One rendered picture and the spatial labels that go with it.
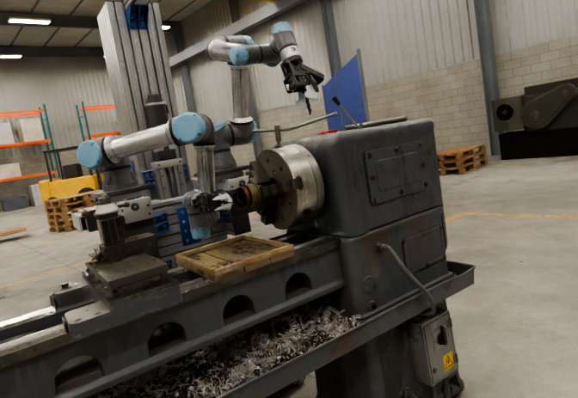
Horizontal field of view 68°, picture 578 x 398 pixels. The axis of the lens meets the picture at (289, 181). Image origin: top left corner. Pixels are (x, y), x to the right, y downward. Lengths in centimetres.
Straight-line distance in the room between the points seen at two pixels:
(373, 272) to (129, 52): 151
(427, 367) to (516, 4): 1058
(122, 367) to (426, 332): 115
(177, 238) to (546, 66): 1030
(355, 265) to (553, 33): 1029
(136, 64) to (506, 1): 1049
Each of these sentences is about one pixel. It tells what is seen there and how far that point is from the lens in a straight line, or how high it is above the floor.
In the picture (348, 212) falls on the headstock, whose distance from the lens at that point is 159.
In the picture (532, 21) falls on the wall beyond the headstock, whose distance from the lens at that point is 1172.
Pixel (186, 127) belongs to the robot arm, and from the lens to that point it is 170.
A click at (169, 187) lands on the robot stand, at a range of 220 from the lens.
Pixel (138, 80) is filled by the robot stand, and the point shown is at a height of 166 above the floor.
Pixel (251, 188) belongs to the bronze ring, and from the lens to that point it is 156.
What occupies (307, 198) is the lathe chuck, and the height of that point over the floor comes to 104.
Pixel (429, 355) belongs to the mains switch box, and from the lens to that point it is 196.
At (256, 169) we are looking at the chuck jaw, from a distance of 166.
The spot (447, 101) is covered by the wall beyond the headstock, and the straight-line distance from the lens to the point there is 1247.
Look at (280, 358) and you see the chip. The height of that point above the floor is 58.
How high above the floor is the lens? 127
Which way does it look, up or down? 6 degrees down
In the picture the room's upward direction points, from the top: 9 degrees counter-clockwise
